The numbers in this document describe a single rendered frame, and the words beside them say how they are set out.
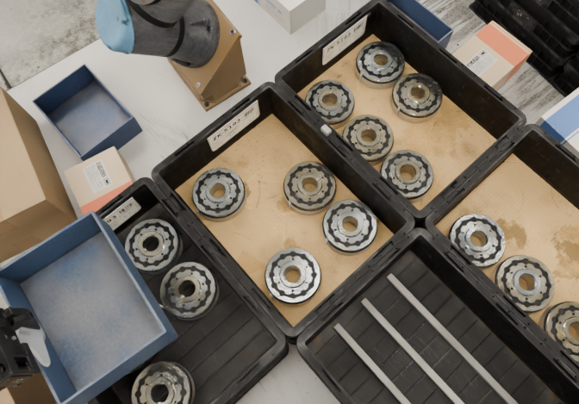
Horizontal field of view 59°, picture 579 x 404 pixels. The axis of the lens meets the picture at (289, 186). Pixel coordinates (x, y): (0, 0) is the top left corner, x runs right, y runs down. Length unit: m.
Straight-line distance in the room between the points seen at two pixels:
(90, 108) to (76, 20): 1.19
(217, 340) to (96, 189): 0.43
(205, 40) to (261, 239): 0.45
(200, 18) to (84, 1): 1.46
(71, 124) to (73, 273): 0.61
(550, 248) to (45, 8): 2.22
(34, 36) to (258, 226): 1.74
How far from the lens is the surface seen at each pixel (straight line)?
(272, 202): 1.02
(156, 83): 1.34
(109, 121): 1.32
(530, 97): 1.38
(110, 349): 0.77
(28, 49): 2.51
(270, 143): 1.07
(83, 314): 0.79
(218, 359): 0.98
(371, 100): 1.12
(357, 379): 0.97
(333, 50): 1.12
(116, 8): 1.05
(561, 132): 1.25
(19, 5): 2.68
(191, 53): 1.15
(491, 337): 1.02
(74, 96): 1.39
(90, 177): 1.19
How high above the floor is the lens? 1.79
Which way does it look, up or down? 69 degrees down
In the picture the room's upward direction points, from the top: 5 degrees counter-clockwise
